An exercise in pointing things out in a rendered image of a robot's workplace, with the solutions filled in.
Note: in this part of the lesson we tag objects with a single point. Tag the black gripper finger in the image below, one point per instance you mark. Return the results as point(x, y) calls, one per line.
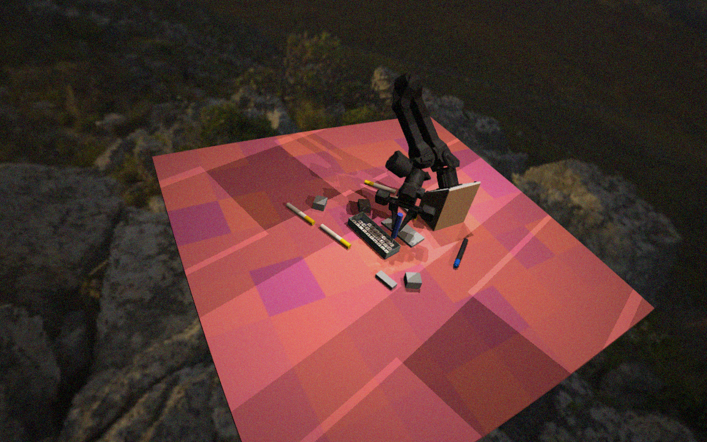
point(412, 214)
point(394, 208)

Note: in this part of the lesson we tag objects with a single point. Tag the keyboard with white letter keys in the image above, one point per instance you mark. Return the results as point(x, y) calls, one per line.
point(374, 235)

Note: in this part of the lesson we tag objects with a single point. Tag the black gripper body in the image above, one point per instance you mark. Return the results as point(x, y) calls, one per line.
point(383, 197)

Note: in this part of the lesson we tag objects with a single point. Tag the white cube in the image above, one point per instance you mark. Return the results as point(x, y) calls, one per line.
point(412, 280)

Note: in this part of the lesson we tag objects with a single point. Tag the black marker with blue cap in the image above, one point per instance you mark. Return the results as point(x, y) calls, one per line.
point(460, 253)

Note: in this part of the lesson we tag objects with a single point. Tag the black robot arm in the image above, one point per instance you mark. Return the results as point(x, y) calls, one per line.
point(426, 149)

